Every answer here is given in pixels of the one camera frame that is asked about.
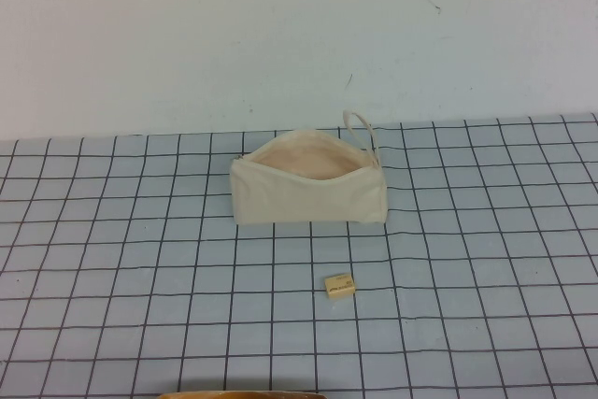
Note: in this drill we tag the small cream printed eraser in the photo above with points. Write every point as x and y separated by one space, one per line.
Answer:
338 286

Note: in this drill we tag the cream fabric pencil case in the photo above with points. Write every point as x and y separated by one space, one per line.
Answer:
299 203

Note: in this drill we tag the blue grid tablecloth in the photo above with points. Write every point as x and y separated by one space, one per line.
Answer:
93 277

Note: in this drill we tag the tan curved object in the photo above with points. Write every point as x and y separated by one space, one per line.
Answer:
233 395

